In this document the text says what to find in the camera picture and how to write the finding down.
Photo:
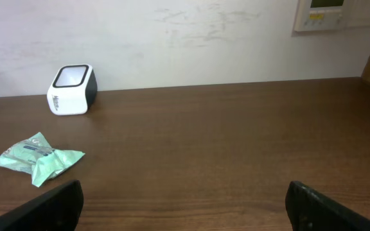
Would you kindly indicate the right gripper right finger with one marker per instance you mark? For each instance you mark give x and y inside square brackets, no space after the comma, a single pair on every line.
[309,210]

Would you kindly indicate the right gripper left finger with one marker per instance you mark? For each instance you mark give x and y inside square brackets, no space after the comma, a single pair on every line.
[57,209]

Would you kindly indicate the mint green tissue roll pack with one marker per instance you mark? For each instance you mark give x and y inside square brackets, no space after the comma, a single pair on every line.
[36,157]

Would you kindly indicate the white barcode scanner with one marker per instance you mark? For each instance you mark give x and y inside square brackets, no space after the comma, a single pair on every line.
[73,90]

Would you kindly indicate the wall thermostat panel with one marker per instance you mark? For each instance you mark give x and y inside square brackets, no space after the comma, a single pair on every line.
[329,15]

